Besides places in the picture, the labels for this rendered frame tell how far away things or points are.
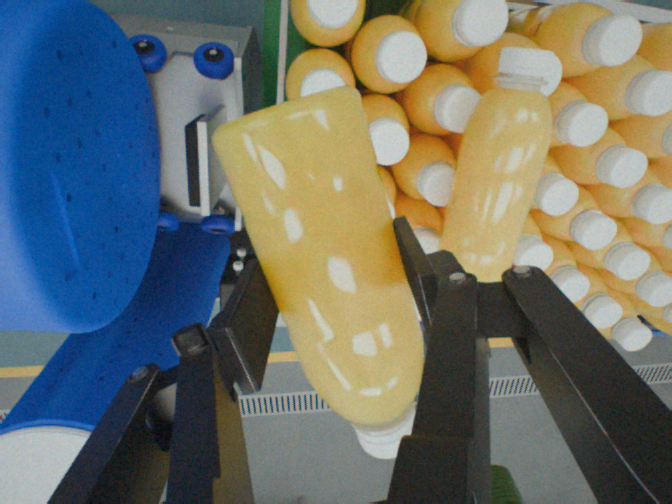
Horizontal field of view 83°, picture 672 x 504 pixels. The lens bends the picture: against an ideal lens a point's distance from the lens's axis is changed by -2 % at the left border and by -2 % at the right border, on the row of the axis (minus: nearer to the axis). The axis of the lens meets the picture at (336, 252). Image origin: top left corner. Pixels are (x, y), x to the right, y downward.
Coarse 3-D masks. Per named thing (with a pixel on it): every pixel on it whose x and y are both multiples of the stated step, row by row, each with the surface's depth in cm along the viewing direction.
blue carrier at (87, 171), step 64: (0, 0) 25; (64, 0) 27; (0, 64) 22; (64, 64) 27; (128, 64) 37; (0, 128) 22; (64, 128) 27; (128, 128) 38; (0, 192) 22; (64, 192) 28; (128, 192) 39; (0, 256) 24; (64, 256) 29; (128, 256) 40; (0, 320) 28; (64, 320) 29
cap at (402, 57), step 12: (396, 36) 31; (408, 36) 31; (384, 48) 32; (396, 48) 32; (408, 48) 32; (420, 48) 32; (384, 60) 32; (396, 60) 32; (408, 60) 32; (420, 60) 32; (384, 72) 33; (396, 72) 33; (408, 72) 33; (420, 72) 33
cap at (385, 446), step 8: (408, 424) 23; (400, 432) 22; (408, 432) 23; (360, 440) 24; (368, 440) 23; (376, 440) 22; (384, 440) 22; (392, 440) 22; (368, 448) 23; (376, 448) 23; (384, 448) 23; (392, 448) 23; (376, 456) 23; (384, 456) 23; (392, 456) 23
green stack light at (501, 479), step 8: (496, 472) 50; (504, 472) 50; (496, 480) 49; (504, 480) 49; (512, 480) 50; (496, 488) 48; (504, 488) 48; (512, 488) 48; (496, 496) 47; (504, 496) 47; (512, 496) 47; (520, 496) 48
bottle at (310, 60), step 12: (312, 48) 43; (300, 60) 36; (312, 60) 35; (324, 60) 35; (336, 60) 36; (288, 72) 38; (300, 72) 35; (312, 72) 34; (336, 72) 34; (348, 72) 36; (288, 84) 37; (300, 84) 35; (348, 84) 36; (288, 96) 38; (300, 96) 35
